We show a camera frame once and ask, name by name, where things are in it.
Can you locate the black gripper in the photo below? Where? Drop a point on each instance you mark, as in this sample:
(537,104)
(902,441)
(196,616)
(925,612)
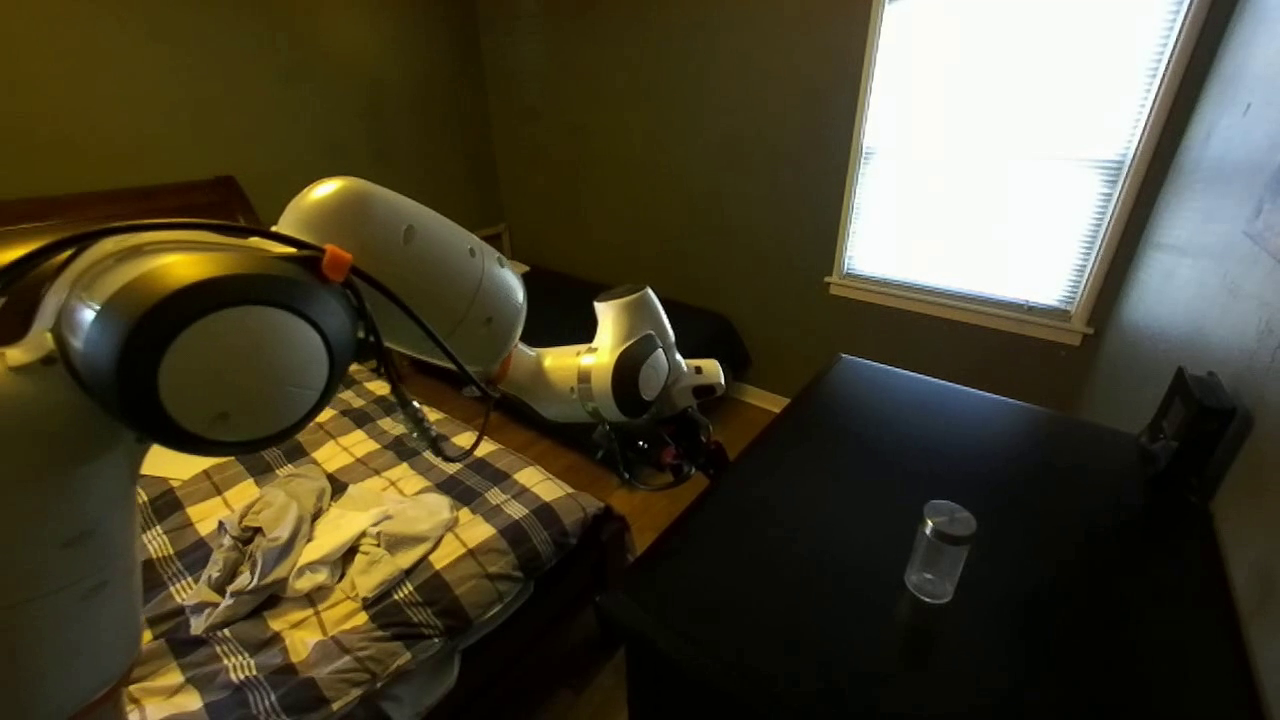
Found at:
(653,445)

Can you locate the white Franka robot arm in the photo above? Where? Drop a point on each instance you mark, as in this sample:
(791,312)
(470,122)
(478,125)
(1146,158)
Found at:
(402,261)

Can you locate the white baseboard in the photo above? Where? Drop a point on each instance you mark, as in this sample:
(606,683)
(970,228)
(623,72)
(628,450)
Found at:
(759,398)

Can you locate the plaid blanket bed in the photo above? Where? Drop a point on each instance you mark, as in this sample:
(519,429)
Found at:
(507,513)

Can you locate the clear glass jar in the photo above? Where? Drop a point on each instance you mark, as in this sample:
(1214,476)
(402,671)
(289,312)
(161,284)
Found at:
(936,553)

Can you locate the black wooden dresser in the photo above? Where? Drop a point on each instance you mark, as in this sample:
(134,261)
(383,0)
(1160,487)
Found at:
(933,642)

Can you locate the white crumpled garment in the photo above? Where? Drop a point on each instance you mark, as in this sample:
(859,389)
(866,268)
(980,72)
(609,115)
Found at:
(344,541)

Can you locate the black box on dresser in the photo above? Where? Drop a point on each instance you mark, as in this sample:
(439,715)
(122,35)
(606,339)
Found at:
(1195,433)

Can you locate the dark wooden headboard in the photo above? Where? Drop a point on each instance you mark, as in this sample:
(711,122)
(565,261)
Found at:
(134,201)

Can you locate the bright window with white frame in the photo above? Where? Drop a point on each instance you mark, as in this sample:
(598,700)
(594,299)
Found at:
(1001,146)

